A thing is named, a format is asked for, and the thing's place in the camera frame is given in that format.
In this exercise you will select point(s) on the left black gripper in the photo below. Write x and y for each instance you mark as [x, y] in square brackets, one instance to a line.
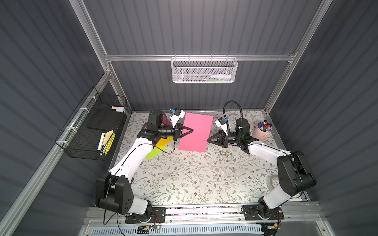
[178, 131]

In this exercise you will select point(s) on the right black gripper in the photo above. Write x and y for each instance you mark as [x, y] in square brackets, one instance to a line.
[223, 139]

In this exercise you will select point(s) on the magenta paper sheet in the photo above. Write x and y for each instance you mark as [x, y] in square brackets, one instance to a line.
[196, 141]
[166, 121]

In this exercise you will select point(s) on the yellow paper sheet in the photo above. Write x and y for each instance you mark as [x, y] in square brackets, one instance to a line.
[163, 142]

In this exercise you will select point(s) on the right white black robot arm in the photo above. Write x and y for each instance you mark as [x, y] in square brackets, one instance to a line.
[294, 173]

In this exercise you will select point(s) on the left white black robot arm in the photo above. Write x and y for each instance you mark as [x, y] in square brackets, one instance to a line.
[113, 189]

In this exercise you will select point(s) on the lime green paper sheet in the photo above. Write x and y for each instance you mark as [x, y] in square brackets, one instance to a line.
[156, 151]

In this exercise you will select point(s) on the cup of coloured markers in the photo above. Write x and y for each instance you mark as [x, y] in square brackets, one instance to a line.
[262, 130]

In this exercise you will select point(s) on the white marker in basket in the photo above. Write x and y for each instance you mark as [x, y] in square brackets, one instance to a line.
[220, 77]

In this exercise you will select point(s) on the clear tape roll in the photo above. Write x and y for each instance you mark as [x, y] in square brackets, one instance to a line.
[272, 182]

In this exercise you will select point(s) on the pink sticky notes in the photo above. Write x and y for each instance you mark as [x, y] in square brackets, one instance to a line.
[118, 109]

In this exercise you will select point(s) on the yellow notepad in basket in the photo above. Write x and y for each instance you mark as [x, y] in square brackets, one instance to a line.
[105, 143]

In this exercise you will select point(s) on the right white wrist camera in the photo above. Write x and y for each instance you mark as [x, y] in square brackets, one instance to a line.
[222, 123]

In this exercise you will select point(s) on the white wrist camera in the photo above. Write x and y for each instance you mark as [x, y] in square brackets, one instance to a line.
[222, 123]
[176, 115]

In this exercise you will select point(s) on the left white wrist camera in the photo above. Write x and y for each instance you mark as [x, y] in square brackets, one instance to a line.
[176, 115]

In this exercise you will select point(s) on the white wire mesh basket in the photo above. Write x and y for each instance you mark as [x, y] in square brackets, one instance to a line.
[197, 69]

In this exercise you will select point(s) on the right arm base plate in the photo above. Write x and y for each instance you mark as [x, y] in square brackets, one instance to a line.
[261, 212]

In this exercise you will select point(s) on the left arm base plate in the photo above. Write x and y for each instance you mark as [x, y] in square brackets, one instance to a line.
[151, 216]

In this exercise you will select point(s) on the black wire wall basket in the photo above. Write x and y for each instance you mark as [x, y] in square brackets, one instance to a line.
[81, 137]

